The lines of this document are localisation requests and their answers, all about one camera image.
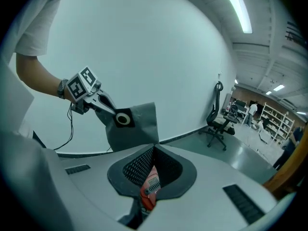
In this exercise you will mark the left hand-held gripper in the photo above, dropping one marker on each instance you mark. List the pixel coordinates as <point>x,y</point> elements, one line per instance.
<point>79,85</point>

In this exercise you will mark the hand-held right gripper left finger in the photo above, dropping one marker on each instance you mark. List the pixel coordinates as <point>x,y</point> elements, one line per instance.
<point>96,184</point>

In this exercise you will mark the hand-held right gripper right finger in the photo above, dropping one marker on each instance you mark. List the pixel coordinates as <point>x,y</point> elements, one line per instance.
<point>204,184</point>

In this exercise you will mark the grey fabric bag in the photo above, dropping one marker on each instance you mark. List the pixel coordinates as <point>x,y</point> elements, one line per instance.
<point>139,129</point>

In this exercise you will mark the red canister vacuum cleaner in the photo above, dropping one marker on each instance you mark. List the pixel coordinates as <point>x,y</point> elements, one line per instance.
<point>149,189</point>

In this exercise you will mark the person's left forearm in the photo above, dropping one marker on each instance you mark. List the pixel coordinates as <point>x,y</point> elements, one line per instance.
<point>36,76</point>

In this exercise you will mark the woven grey wristband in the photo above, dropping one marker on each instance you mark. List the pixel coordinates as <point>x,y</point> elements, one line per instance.
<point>62,88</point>

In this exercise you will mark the beige cloth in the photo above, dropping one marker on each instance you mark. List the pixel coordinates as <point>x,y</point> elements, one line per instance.
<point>223,123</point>

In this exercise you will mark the black office chair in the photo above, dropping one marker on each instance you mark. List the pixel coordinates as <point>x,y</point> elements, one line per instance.
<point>213,119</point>

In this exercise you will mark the desk with monitors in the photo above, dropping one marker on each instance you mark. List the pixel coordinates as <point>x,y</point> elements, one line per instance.
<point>237,106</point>

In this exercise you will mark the white shelf unit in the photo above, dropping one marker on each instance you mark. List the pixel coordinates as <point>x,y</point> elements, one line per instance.
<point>276,124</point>

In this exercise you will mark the person's white shirt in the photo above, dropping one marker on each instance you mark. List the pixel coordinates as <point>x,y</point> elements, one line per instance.
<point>31,20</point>

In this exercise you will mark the small ceiling light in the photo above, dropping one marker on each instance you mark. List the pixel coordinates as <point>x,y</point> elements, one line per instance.
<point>278,88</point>

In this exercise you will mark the long ceiling light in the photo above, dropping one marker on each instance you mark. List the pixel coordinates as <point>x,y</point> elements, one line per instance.
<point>240,11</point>

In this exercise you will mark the black balcony railing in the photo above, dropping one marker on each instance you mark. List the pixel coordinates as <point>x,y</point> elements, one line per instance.
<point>294,31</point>

